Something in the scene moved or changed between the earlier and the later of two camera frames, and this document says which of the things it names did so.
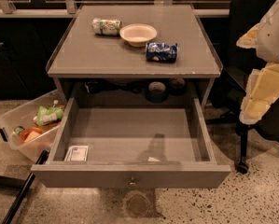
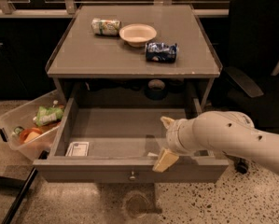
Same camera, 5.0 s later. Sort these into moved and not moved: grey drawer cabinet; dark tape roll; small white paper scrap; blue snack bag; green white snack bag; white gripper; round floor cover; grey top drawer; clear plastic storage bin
Moved: small white paper scrap; grey top drawer; white gripper
Not moved: grey drawer cabinet; round floor cover; blue snack bag; clear plastic storage bin; dark tape roll; green white snack bag
